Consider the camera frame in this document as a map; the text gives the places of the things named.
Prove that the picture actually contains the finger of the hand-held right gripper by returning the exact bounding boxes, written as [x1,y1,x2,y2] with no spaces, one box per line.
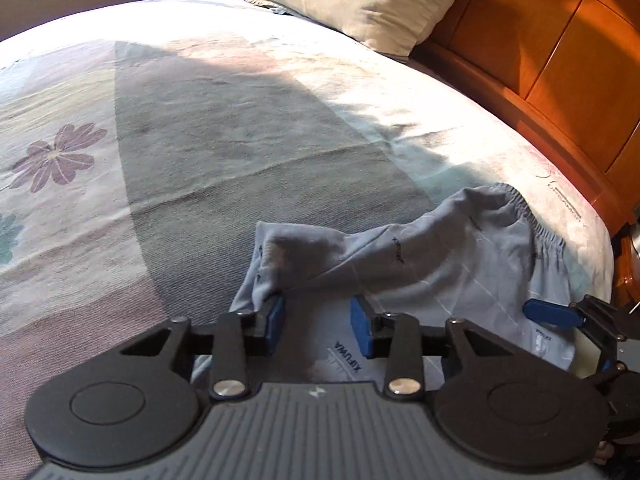
[522,296,622,333]
[584,329,627,386]

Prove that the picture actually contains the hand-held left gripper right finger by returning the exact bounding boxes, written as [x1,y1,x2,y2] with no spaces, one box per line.
[350,294,516,401]

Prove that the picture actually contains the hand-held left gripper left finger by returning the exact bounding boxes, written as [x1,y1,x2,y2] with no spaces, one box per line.
[119,294,288,401]

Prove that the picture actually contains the grey printed pants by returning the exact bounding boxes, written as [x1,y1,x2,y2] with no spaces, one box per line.
[192,184,576,396]

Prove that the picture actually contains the wooden bedside table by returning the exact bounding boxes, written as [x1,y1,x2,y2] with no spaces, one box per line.
[612,232,640,312]

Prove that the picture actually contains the patterned bed sheet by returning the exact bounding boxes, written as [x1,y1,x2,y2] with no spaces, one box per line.
[0,0,616,441]

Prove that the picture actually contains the orange wooden headboard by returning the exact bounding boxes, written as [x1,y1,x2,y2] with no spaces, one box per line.
[410,0,640,233]

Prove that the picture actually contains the cream printed pillow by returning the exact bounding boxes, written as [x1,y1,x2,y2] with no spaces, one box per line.
[250,0,483,58]

